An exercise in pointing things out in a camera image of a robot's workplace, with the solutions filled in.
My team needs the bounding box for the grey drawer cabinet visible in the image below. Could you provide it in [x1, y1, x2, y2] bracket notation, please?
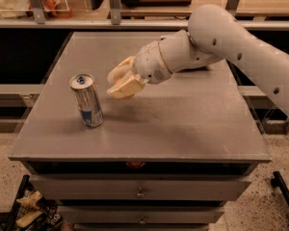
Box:
[10, 32, 271, 231]

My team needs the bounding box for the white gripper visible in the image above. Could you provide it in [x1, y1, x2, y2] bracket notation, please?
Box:
[107, 41, 171, 99]

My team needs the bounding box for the black wire basket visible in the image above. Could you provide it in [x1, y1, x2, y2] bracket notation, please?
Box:
[4, 175, 64, 231]

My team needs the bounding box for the metal shelf rack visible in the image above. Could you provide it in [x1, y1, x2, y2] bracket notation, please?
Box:
[0, 0, 289, 31]

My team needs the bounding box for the silver blue redbull can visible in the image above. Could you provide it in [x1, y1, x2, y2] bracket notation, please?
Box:
[69, 74, 103, 128]

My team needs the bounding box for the grey drawer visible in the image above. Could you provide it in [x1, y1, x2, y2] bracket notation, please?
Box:
[59, 206, 223, 224]
[31, 175, 250, 201]

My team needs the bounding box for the lower grey drawer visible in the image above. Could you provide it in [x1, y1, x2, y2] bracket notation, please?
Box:
[59, 206, 223, 224]

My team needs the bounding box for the upper grey drawer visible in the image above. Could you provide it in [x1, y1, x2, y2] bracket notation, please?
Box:
[31, 175, 250, 201]

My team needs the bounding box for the black floor stand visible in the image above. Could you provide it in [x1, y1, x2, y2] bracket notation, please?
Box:
[271, 171, 289, 207]

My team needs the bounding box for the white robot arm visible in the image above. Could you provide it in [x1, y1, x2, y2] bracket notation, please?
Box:
[107, 4, 289, 117]

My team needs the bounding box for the orange fruit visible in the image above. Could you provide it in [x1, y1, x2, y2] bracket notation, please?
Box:
[115, 77, 123, 84]

